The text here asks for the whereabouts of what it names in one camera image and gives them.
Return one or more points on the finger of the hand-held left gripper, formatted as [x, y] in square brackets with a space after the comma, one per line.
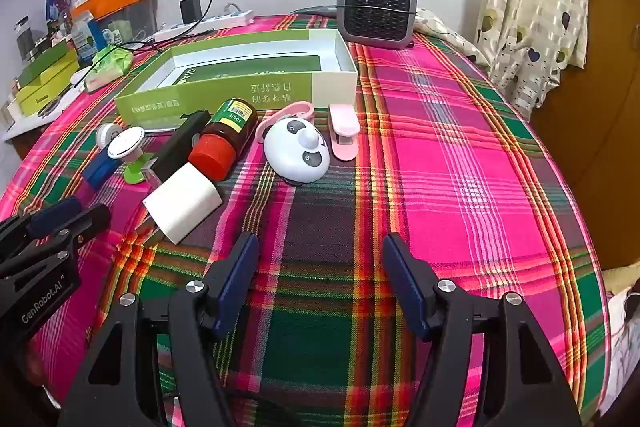
[55, 217]
[90, 222]

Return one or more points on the grey patterned cloth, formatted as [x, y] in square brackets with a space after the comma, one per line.
[315, 9]

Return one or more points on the brown bottle with red cap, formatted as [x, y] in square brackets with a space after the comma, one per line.
[235, 122]

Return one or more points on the blue and white product box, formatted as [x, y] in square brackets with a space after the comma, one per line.
[87, 34]

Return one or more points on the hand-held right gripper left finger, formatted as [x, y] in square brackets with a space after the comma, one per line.
[235, 287]

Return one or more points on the wooden cabinet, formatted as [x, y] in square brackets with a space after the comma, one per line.
[600, 107]

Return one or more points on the plaid tablecloth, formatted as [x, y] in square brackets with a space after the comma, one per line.
[450, 182]

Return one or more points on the cream patterned curtain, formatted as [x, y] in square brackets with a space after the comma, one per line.
[530, 7]

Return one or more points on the white power strip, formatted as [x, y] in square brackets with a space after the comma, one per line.
[225, 19]

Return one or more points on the cream patterned pillow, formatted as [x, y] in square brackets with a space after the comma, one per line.
[450, 34]

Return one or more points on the black power adapter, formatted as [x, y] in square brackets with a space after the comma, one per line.
[190, 9]

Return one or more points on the dark glass jar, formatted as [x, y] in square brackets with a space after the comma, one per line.
[24, 39]

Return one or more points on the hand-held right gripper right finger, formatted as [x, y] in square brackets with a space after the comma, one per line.
[405, 287]

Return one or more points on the green tissue pack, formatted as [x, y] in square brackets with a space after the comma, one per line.
[107, 67]

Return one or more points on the white charger plug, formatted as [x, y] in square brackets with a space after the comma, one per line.
[182, 202]

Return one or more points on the dark green flat box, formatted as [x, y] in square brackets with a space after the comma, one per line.
[47, 59]

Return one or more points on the green and white cardboard box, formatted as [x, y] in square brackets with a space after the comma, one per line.
[285, 87]

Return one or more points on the white disc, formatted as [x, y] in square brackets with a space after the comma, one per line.
[125, 142]

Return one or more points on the blue and white correction tape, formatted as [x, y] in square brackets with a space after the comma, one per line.
[100, 169]

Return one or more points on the small pink stapler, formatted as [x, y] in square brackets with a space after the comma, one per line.
[342, 127]

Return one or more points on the grey space heater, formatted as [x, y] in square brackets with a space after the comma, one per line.
[375, 7]

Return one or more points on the black rectangular device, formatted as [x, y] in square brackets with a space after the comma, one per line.
[175, 147]

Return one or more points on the lime green flat box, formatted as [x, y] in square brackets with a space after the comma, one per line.
[45, 99]

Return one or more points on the pink looped clip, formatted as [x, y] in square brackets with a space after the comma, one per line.
[300, 109]

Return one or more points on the white panda-shaped gadget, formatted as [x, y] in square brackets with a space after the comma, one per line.
[295, 152]

